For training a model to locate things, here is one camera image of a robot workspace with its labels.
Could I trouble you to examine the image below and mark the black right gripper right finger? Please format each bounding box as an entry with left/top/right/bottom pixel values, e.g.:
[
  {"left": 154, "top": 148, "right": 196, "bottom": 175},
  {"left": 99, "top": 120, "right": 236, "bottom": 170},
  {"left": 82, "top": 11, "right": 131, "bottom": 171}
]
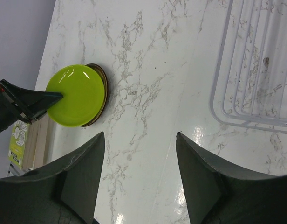
[{"left": 176, "top": 133, "right": 287, "bottom": 224}]

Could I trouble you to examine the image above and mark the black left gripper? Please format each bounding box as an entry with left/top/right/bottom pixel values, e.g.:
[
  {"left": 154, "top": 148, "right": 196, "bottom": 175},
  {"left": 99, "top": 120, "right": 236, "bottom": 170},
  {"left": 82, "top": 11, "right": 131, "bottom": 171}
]
[{"left": 0, "top": 79, "right": 63, "bottom": 133}]

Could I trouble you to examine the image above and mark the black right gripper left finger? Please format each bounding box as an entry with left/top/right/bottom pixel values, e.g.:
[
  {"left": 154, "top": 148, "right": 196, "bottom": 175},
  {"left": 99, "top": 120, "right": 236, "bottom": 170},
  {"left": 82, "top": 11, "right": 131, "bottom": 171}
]
[{"left": 0, "top": 132, "right": 105, "bottom": 224}]

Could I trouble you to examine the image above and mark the lime green plate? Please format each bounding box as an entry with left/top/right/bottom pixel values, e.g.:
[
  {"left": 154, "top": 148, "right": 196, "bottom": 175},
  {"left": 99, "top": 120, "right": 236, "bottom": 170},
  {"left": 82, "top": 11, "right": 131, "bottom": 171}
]
[{"left": 46, "top": 64, "right": 108, "bottom": 127}]

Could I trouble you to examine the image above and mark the yellow patterned plate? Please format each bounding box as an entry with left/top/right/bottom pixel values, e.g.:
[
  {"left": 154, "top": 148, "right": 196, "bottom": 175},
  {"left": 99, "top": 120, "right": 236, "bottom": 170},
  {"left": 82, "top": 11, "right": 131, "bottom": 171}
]
[{"left": 81, "top": 63, "right": 109, "bottom": 128}]

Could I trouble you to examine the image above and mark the green printed card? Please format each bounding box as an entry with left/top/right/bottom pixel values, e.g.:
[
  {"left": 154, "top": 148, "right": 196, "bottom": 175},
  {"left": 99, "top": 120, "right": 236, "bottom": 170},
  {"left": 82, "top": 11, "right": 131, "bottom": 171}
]
[{"left": 8, "top": 120, "right": 29, "bottom": 169}]

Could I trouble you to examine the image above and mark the white wire dish rack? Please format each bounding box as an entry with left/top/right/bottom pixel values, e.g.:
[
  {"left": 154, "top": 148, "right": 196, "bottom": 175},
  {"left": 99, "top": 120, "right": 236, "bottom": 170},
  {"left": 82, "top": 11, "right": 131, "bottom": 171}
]
[{"left": 209, "top": 0, "right": 287, "bottom": 134}]

